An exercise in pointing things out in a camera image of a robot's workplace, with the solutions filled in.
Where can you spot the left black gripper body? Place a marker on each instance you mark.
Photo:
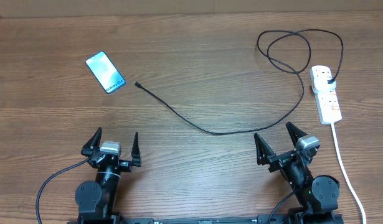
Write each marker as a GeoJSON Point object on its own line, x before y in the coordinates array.
{"type": "Point", "coordinates": [125, 165]}

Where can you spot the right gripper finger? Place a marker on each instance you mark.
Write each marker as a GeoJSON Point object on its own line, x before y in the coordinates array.
{"type": "Point", "coordinates": [294, 132]}
{"type": "Point", "coordinates": [264, 151]}

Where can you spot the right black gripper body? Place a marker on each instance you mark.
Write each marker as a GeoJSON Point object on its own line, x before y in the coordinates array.
{"type": "Point", "coordinates": [280, 160]}

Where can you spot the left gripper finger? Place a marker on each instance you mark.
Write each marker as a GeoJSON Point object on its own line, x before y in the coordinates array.
{"type": "Point", "coordinates": [135, 153]}
{"type": "Point", "coordinates": [94, 142]}

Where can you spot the Samsung Galaxy smartphone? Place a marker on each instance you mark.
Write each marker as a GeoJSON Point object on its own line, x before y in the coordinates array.
{"type": "Point", "coordinates": [105, 72]}

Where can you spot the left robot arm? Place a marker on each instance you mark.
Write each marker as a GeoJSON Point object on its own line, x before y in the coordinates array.
{"type": "Point", "coordinates": [96, 198]}

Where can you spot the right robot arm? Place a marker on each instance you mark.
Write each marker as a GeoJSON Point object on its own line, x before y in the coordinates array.
{"type": "Point", "coordinates": [312, 199]}

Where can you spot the white charger plug adapter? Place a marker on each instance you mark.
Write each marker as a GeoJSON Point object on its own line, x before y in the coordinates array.
{"type": "Point", "coordinates": [323, 84]}

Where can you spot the white power strip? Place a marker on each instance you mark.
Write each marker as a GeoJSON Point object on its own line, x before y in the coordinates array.
{"type": "Point", "coordinates": [327, 103]}

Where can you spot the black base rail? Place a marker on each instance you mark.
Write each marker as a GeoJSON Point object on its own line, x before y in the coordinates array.
{"type": "Point", "coordinates": [203, 220]}

